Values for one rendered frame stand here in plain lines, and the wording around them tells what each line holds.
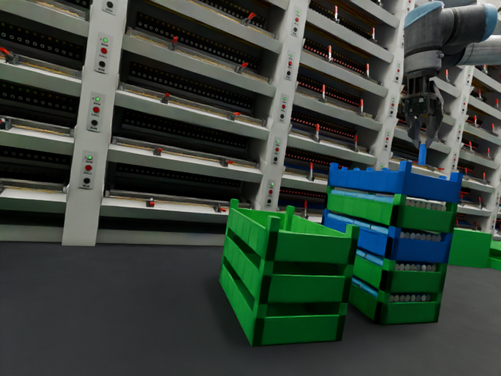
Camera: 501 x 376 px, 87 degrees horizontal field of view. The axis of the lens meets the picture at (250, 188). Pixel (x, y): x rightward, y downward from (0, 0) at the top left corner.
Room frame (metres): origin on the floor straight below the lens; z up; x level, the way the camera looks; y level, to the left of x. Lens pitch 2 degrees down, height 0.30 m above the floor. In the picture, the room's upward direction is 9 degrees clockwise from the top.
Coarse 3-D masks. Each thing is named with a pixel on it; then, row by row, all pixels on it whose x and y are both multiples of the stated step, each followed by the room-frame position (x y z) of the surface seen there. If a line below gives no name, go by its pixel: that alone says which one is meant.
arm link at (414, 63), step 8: (416, 56) 0.73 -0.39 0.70; (424, 56) 0.72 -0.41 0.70; (432, 56) 0.71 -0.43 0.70; (440, 56) 0.72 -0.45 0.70; (408, 64) 0.75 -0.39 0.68; (416, 64) 0.73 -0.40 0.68; (424, 64) 0.72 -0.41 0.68; (432, 64) 0.72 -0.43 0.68; (440, 64) 0.72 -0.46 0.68; (408, 72) 0.76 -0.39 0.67; (416, 72) 0.74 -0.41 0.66
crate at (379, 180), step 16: (336, 176) 0.87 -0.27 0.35; (352, 176) 0.80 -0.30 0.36; (368, 176) 0.73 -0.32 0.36; (384, 176) 0.68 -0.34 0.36; (400, 176) 0.64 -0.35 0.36; (416, 176) 0.64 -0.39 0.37; (384, 192) 0.73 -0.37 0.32; (400, 192) 0.63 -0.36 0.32; (416, 192) 0.64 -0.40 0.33; (432, 192) 0.66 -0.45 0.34; (448, 192) 0.68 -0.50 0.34
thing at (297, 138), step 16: (304, 128) 1.43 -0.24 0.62; (320, 128) 1.49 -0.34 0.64; (336, 128) 1.53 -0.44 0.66; (288, 144) 1.22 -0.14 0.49; (304, 144) 1.25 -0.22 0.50; (320, 144) 1.29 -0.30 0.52; (336, 144) 1.42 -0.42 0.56; (352, 144) 1.47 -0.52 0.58; (368, 144) 1.53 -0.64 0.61; (368, 160) 1.45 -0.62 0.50
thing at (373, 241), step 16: (336, 224) 0.83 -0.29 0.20; (368, 240) 0.70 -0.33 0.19; (384, 240) 0.65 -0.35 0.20; (400, 240) 0.63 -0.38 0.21; (416, 240) 0.65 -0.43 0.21; (448, 240) 0.69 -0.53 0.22; (384, 256) 0.64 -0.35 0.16; (400, 256) 0.64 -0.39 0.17; (416, 256) 0.65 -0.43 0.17; (432, 256) 0.67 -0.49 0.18; (448, 256) 0.69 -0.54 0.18
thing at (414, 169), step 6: (390, 156) 1.51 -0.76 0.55; (408, 156) 1.84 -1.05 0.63; (390, 162) 1.52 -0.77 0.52; (396, 162) 1.57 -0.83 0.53; (426, 162) 1.91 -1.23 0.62; (432, 162) 1.88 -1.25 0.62; (390, 168) 1.54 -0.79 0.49; (396, 168) 1.56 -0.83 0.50; (414, 168) 1.62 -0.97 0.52; (420, 168) 1.70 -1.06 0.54; (444, 168) 1.80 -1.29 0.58; (420, 174) 1.67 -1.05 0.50; (426, 174) 1.69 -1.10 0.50; (432, 174) 1.72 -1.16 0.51; (438, 174) 1.74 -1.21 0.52; (444, 174) 1.80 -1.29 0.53
